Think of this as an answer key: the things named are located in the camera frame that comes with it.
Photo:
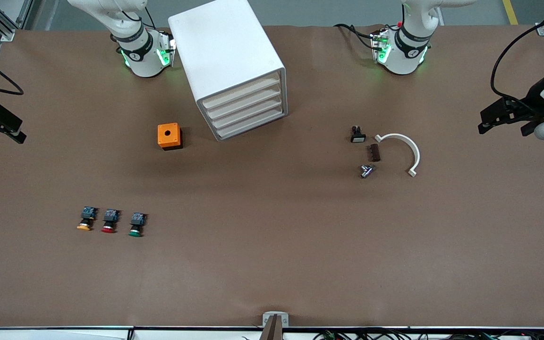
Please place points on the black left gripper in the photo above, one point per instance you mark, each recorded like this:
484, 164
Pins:
530, 106

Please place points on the yellow mushroom push button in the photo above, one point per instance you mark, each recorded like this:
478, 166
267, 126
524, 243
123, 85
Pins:
88, 214

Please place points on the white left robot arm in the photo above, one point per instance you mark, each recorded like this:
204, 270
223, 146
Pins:
404, 54

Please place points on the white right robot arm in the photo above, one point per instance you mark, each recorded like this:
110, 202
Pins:
140, 56

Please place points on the red mushroom push button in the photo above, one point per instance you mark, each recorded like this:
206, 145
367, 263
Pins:
110, 216

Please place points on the green mushroom push button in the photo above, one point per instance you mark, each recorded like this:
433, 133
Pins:
137, 219

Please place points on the brown terminal block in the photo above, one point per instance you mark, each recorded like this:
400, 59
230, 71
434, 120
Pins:
374, 153

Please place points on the brown table cover mat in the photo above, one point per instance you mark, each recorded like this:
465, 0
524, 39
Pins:
272, 245

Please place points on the white curved plastic bracket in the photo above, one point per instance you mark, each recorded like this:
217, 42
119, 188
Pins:
412, 147

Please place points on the black white-faced switch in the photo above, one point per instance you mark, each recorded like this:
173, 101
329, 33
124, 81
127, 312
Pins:
358, 137

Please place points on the orange button enclosure box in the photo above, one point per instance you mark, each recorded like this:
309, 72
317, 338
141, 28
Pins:
168, 134

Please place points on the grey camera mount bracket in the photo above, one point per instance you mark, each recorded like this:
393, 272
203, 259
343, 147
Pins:
276, 321

